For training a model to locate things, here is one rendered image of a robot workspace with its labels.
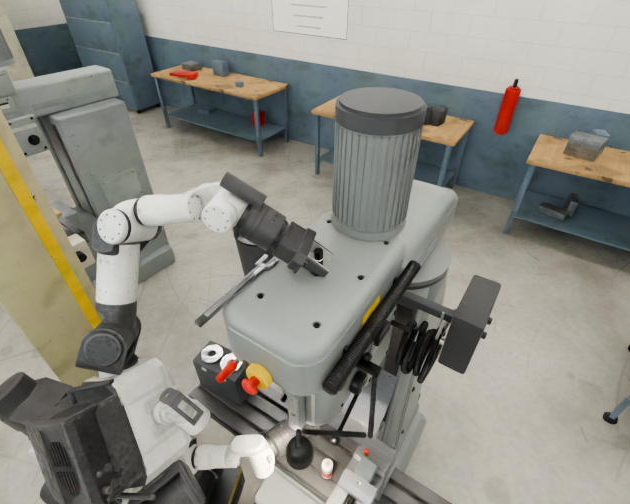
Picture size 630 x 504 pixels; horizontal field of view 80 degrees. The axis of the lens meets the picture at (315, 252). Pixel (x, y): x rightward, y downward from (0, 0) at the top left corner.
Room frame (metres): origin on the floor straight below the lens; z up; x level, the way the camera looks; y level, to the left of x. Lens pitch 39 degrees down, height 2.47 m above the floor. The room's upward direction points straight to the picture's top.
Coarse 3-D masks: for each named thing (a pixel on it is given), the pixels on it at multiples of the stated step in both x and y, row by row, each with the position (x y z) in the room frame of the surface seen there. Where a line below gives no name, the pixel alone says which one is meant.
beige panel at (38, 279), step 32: (0, 128) 1.64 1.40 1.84; (0, 160) 1.58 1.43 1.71; (0, 192) 1.53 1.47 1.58; (32, 192) 1.63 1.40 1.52; (0, 224) 1.47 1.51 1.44; (32, 224) 1.57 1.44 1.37; (0, 256) 1.41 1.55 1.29; (32, 256) 1.51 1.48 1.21; (64, 256) 1.61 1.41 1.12; (0, 288) 1.35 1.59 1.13; (32, 288) 1.44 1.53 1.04; (64, 288) 1.55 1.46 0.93; (32, 320) 1.37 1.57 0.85; (64, 320) 1.48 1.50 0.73; (96, 320) 1.60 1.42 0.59; (64, 352) 1.40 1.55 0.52
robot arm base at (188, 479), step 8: (176, 464) 0.39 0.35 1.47; (184, 464) 0.40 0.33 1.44; (168, 472) 0.37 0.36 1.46; (176, 472) 0.37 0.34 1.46; (184, 472) 0.37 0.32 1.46; (160, 480) 0.36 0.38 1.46; (168, 480) 0.36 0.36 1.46; (184, 480) 0.36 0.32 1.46; (192, 480) 0.36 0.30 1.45; (152, 488) 0.34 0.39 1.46; (160, 488) 0.34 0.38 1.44; (192, 488) 0.34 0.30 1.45; (200, 488) 0.36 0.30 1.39; (192, 496) 0.33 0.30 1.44; (200, 496) 0.33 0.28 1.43
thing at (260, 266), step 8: (264, 256) 0.69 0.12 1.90; (256, 264) 0.66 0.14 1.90; (264, 264) 0.66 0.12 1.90; (272, 264) 0.66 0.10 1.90; (256, 272) 0.63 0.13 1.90; (240, 280) 0.60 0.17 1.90; (248, 280) 0.60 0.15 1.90; (232, 288) 0.58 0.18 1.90; (240, 288) 0.58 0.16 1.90; (224, 296) 0.55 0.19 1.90; (232, 296) 0.56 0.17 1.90; (216, 304) 0.53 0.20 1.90; (224, 304) 0.53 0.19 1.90; (208, 312) 0.51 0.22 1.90; (216, 312) 0.51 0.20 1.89; (200, 320) 0.49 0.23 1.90; (208, 320) 0.49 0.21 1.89
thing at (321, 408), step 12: (348, 384) 0.60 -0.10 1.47; (312, 396) 0.54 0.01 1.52; (324, 396) 0.54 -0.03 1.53; (336, 396) 0.55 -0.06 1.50; (348, 396) 0.61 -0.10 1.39; (312, 408) 0.54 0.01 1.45; (324, 408) 0.54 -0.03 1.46; (336, 408) 0.55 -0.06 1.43; (312, 420) 0.54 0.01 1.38; (324, 420) 0.54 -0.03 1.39
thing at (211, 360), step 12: (204, 348) 0.99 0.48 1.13; (216, 348) 0.98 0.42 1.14; (204, 360) 0.92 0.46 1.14; (216, 360) 0.92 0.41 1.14; (228, 360) 0.92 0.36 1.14; (204, 372) 0.90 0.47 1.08; (216, 372) 0.87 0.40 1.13; (240, 372) 0.87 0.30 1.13; (204, 384) 0.91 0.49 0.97; (216, 384) 0.88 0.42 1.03; (228, 384) 0.84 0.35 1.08; (240, 384) 0.85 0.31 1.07; (228, 396) 0.85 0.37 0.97; (240, 396) 0.84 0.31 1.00
